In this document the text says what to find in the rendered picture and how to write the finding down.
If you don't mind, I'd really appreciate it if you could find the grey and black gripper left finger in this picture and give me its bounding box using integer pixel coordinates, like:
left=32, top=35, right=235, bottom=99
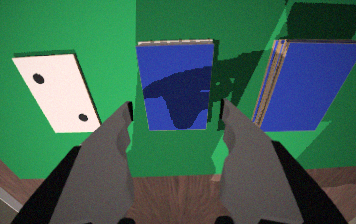
left=11, top=101, right=134, bottom=224

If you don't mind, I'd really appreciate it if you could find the green felt mat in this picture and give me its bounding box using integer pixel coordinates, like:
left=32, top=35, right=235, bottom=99
left=0, top=0, right=356, bottom=179

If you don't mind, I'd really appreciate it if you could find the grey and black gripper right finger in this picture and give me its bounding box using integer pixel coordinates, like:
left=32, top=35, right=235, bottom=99
left=219, top=98, right=348, bottom=224

